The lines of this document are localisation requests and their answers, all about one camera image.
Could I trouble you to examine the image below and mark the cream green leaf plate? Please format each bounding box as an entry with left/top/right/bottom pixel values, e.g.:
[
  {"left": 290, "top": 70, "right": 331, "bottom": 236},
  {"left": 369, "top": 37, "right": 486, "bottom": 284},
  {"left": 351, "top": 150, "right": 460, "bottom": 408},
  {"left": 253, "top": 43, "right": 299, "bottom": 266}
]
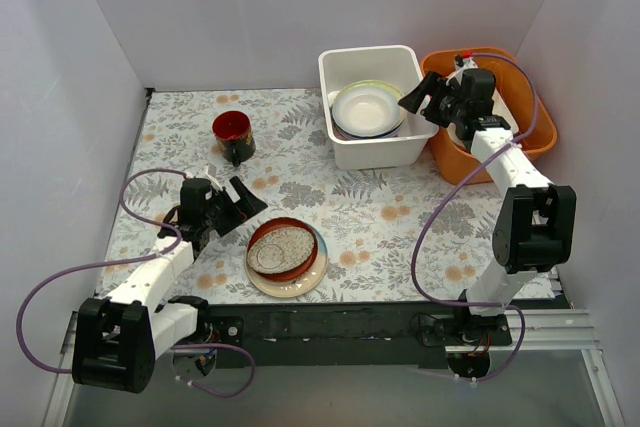
[{"left": 334, "top": 79, "right": 409, "bottom": 139}]

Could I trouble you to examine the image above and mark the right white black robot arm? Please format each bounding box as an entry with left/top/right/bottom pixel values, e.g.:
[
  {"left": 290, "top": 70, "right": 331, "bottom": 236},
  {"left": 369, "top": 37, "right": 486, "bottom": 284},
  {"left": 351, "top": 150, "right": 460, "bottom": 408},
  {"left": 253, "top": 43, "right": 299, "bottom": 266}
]
[{"left": 399, "top": 67, "right": 577, "bottom": 346}]

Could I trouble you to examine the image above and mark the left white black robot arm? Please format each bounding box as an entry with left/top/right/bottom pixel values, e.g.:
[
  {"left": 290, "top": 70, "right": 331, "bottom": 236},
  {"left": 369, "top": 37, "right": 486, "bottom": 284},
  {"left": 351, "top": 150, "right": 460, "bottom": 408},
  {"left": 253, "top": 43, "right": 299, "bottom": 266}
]
[{"left": 72, "top": 177, "right": 267, "bottom": 393}]

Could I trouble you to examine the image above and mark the white plastic bin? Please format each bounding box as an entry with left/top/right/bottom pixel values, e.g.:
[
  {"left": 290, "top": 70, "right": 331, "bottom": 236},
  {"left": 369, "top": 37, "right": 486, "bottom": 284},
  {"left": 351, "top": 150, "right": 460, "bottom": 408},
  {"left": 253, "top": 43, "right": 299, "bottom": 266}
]
[{"left": 318, "top": 45, "right": 439, "bottom": 170}]

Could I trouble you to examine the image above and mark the orange plastic bin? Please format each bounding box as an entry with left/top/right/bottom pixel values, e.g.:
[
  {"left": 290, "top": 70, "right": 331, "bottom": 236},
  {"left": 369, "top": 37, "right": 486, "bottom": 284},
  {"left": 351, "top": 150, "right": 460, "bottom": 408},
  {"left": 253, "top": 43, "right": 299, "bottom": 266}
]
[{"left": 422, "top": 47, "right": 558, "bottom": 185}]

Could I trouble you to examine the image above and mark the red brown bowl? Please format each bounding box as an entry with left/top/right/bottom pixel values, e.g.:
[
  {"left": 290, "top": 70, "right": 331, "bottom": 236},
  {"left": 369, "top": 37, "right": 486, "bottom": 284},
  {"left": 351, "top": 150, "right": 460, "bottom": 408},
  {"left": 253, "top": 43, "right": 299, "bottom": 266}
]
[{"left": 246, "top": 217, "right": 318, "bottom": 282}]

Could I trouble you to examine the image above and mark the rectangular cream dish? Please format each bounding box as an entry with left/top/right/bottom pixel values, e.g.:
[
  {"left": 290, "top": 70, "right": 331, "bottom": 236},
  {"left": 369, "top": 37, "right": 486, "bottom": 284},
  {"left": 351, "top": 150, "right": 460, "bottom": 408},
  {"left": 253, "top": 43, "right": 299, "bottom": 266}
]
[{"left": 492, "top": 89, "right": 520, "bottom": 135}]

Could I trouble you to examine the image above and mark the speckled white plate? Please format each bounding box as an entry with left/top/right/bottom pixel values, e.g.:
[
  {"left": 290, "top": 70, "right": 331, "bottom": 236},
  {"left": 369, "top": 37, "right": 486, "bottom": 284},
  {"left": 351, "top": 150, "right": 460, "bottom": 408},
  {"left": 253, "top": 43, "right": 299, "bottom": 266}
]
[{"left": 247, "top": 227, "right": 315, "bottom": 274}]

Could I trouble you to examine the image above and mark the red black lacquer cup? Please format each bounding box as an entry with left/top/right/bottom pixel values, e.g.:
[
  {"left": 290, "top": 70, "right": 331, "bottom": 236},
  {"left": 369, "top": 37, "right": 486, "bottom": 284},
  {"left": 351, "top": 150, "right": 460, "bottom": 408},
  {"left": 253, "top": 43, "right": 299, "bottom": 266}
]
[{"left": 212, "top": 111, "right": 256, "bottom": 167}]

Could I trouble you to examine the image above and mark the cream plate with blue rim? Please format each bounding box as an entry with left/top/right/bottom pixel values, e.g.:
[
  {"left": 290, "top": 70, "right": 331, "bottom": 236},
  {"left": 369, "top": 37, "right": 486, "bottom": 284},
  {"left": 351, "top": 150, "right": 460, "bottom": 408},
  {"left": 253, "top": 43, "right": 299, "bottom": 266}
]
[{"left": 245, "top": 232, "right": 328, "bottom": 299}]

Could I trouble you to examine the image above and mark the floral patterned mat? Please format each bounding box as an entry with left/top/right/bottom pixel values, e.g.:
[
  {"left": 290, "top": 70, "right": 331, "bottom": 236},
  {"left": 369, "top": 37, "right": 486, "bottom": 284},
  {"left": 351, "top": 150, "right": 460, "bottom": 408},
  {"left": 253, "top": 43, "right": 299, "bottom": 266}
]
[{"left": 97, "top": 89, "right": 501, "bottom": 303}]

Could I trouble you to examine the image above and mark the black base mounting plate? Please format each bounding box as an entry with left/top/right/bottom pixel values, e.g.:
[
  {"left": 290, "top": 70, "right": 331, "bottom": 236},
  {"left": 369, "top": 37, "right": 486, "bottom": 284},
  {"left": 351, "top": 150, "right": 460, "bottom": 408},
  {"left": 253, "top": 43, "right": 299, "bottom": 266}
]
[{"left": 178, "top": 306, "right": 512, "bottom": 369}]

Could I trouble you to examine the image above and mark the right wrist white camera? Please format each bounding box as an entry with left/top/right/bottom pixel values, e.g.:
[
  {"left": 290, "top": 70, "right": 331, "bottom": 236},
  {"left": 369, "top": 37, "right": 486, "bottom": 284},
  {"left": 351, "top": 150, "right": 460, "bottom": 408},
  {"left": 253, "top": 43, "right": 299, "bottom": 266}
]
[{"left": 448, "top": 50, "right": 478, "bottom": 80}]

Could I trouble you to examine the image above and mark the wrist white camera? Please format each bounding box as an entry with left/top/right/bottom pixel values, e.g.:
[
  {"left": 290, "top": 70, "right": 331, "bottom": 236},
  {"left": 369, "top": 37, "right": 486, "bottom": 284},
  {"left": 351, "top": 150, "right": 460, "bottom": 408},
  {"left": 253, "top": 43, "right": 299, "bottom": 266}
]
[
  {"left": 448, "top": 50, "right": 478, "bottom": 80},
  {"left": 186, "top": 164, "right": 222, "bottom": 191}
]

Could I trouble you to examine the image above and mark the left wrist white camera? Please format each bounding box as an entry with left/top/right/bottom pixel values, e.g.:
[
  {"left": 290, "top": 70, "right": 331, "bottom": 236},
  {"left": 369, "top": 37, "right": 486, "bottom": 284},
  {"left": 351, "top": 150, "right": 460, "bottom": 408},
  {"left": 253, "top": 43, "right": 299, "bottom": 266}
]
[{"left": 186, "top": 164, "right": 222, "bottom": 191}]

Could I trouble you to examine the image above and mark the aluminium rail frame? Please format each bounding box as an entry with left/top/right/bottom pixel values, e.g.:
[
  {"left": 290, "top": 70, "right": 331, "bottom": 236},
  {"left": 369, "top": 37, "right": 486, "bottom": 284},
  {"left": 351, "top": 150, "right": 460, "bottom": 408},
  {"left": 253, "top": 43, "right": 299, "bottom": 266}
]
[{"left": 44, "top": 309, "right": 624, "bottom": 426}]

